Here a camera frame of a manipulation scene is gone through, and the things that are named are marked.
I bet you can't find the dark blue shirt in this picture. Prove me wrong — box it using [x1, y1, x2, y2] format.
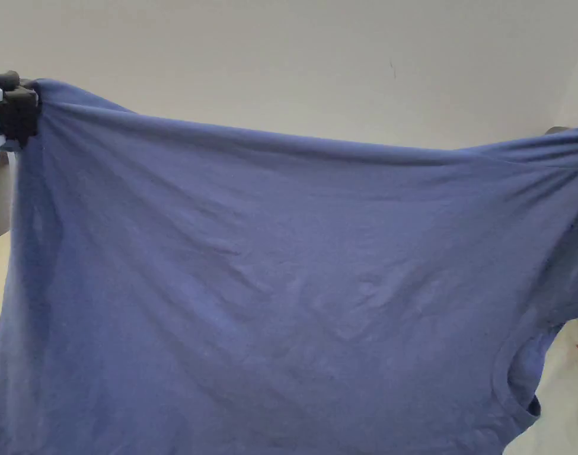
[0, 78, 578, 455]

